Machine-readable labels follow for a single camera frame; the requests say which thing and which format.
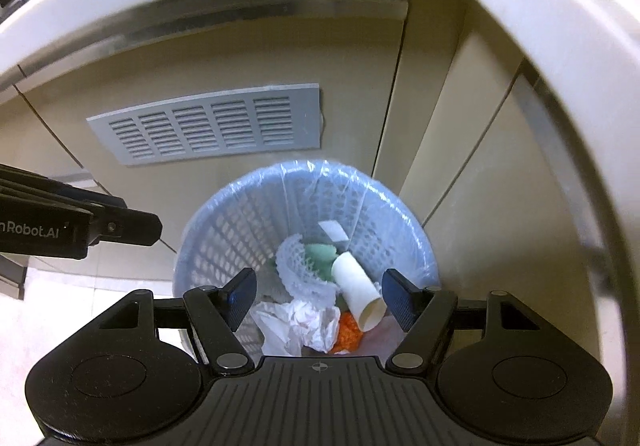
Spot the blue plastic waste basket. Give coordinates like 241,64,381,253
172,158,441,362

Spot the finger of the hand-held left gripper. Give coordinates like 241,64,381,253
0,164,127,213
88,208,164,247

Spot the white paper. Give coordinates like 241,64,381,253
287,300,343,353

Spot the white paper slip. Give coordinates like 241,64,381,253
319,221,349,243

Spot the green plastic wrapper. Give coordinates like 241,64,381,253
304,243,338,283

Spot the white foam net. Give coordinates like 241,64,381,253
275,233,341,309

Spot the grey cabinet vent grille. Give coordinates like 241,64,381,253
86,83,322,167

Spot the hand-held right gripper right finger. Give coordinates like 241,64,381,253
381,268,544,373

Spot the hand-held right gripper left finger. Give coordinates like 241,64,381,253
97,268,257,374

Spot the white cardboard tube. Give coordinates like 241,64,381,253
331,251,387,331

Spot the white tissue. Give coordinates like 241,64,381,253
252,302,306,357

